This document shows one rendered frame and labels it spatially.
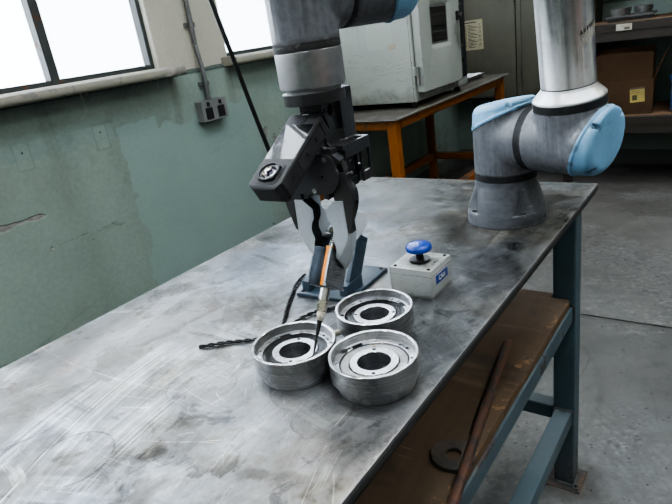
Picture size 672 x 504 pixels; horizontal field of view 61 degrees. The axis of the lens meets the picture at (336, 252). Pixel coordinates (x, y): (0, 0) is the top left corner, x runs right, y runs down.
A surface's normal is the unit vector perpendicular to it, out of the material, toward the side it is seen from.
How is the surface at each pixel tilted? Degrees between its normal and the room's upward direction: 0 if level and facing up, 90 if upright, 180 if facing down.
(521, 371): 0
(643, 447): 0
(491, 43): 90
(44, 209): 90
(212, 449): 0
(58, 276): 90
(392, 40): 90
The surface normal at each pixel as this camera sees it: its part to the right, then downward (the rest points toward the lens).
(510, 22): -0.57, 0.37
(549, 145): -0.77, 0.43
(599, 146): 0.63, 0.32
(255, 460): -0.14, -0.92
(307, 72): -0.09, 0.37
